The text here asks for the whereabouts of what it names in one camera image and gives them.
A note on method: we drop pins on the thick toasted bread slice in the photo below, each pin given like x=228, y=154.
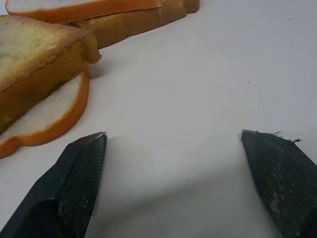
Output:
x=37, y=59
x=128, y=27

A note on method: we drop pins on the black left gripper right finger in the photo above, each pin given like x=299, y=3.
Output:
x=280, y=178

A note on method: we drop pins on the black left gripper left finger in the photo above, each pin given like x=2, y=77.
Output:
x=74, y=178

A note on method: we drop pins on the thin orange-crust bread slice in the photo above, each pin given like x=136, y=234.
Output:
x=52, y=114
x=81, y=8

